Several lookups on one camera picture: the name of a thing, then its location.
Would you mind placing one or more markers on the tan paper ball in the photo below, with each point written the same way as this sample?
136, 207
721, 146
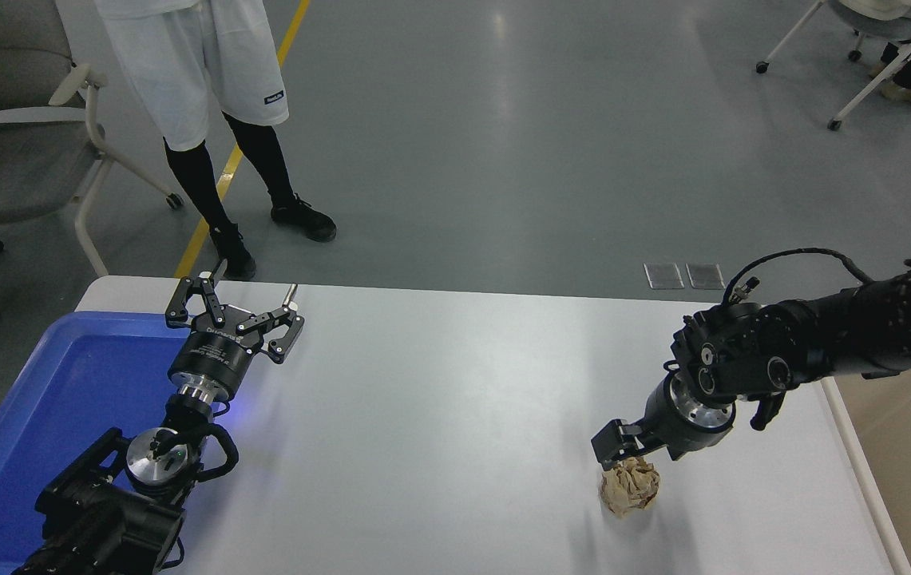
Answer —
629, 489

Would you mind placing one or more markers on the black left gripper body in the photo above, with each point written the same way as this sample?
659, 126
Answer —
211, 355

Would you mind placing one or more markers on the blue plastic tray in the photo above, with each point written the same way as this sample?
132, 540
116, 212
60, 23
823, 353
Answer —
64, 399

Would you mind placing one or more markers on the clear floor plate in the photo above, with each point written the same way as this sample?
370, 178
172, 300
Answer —
664, 275
705, 275

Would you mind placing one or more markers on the white frame wheeled chair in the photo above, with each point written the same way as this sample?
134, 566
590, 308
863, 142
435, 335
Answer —
862, 24

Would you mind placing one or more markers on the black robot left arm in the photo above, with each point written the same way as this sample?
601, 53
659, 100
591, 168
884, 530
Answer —
104, 519

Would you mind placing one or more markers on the large pale bin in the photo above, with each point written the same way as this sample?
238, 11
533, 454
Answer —
910, 479

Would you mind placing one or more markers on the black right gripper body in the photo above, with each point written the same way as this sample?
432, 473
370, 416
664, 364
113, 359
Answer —
663, 427

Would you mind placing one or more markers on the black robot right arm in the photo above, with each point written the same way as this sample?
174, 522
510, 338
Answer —
822, 327

